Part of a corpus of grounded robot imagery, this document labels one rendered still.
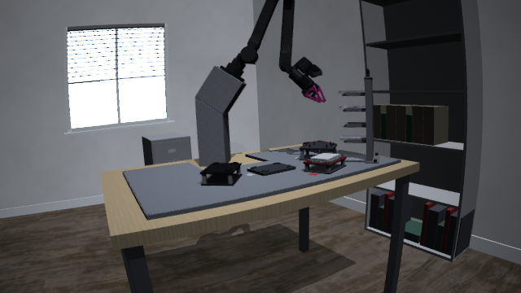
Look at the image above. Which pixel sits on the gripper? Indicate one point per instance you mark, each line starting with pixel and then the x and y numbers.
pixel 311 89

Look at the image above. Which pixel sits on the white well plate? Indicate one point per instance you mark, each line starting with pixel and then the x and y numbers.
pixel 325 157

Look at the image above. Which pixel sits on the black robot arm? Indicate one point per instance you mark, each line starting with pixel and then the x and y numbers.
pixel 249 53

